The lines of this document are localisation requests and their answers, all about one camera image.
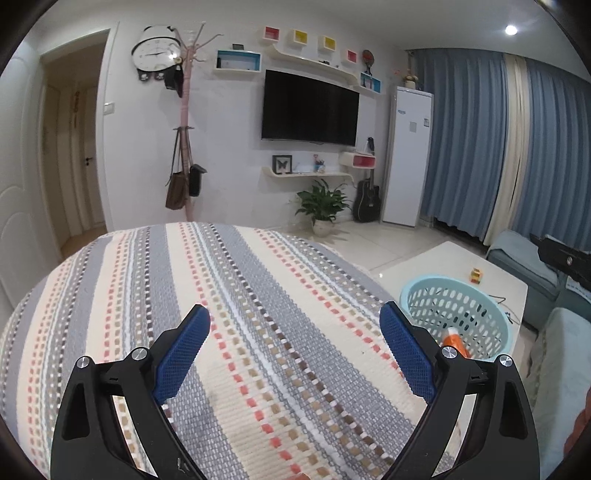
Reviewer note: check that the striped woven blanket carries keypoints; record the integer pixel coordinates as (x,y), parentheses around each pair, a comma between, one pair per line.
(277,300)

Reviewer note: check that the long curved white shelf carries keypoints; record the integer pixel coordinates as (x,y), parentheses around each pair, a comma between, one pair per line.
(314,59)

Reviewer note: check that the green potted plant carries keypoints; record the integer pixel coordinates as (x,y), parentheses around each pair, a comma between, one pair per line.
(323,203)

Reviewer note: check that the black picture frame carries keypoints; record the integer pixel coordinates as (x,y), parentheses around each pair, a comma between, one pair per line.
(282,164)

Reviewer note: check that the white panel door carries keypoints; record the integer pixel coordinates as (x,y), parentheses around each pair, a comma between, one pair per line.
(23,184)

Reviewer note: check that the blue grey sofa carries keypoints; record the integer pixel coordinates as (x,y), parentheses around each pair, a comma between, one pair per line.
(512,249)

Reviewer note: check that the black cap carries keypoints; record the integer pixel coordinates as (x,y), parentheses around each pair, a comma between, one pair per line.
(174,79)

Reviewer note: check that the round wall clock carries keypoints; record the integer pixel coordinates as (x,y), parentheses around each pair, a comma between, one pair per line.
(154,50)

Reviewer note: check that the white light switch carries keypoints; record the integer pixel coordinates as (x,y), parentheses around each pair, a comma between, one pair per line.
(109,109)

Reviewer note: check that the dark bird figure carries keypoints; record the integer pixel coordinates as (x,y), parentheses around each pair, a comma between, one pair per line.
(370,145)

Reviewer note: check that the white coffee table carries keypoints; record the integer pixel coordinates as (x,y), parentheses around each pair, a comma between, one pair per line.
(443,258)

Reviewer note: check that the white card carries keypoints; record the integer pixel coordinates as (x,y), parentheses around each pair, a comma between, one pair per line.
(304,168)

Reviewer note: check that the light blue plastic basket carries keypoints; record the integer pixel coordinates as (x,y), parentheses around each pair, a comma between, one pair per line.
(455,279)

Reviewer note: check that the large red wall box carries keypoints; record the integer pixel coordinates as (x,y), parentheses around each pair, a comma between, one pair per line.
(271,33)

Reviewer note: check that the black hanging bag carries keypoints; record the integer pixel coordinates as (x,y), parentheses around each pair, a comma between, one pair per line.
(195,181)

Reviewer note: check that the wide blue box shelf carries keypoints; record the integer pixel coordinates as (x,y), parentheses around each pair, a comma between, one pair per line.
(238,61)

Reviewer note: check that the orange cylindrical snack can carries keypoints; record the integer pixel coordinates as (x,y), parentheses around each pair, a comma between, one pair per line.
(455,344)

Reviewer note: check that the blue curtain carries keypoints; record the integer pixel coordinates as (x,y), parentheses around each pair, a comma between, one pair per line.
(466,138)
(558,161)

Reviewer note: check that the beige curtain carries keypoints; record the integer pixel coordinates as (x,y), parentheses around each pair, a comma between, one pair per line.
(515,138)

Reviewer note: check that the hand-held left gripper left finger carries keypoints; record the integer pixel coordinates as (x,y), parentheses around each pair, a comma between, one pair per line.
(182,355)

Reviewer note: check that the red and white box shelf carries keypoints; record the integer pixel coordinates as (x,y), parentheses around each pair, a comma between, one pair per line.
(362,161)

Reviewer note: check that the small colourful cube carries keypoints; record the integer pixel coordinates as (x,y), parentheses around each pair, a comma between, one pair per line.
(475,275)

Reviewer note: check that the flower vase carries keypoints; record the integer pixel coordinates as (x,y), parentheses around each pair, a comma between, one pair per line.
(410,81)

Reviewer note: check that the small blue box shelf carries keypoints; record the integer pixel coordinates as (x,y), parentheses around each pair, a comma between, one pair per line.
(371,82)

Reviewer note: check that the black wall television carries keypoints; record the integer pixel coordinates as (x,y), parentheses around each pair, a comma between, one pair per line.
(309,108)

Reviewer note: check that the brown hanging bag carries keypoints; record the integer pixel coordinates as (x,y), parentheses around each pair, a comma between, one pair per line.
(176,191)

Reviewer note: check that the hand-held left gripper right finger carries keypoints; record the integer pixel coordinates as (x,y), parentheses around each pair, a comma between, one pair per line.
(408,353)

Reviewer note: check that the light grey sofa seat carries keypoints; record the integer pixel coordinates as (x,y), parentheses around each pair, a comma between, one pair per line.
(558,350)

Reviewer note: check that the white refrigerator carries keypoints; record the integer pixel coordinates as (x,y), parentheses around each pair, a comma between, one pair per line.
(406,157)

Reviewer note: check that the black guitar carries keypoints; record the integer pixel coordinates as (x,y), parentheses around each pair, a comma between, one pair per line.
(367,203)

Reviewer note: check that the ceiling spot light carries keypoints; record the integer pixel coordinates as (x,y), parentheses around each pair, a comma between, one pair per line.
(511,30)

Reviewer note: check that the table tennis paddle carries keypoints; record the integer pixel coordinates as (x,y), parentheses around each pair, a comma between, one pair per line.
(368,56)

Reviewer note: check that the hallway door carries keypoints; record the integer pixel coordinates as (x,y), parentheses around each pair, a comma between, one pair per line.
(90,194)

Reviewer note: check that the pink coat rack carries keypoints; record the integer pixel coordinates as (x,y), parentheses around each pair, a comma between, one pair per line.
(185,110)

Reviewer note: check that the small red wall box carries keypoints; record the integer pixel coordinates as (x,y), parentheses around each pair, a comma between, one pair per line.
(352,56)

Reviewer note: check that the pencil holder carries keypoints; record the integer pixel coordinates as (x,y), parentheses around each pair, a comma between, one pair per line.
(318,167)

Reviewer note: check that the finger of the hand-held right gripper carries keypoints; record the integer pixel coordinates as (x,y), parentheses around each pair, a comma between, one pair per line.
(565,258)

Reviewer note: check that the orange cloth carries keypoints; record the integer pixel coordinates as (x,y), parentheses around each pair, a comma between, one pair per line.
(579,438)

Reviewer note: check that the short curved white shelf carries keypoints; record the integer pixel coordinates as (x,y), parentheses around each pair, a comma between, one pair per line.
(300,175)

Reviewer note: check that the yellow wall box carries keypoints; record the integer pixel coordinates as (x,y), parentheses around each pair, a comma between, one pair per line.
(300,37)
(328,43)

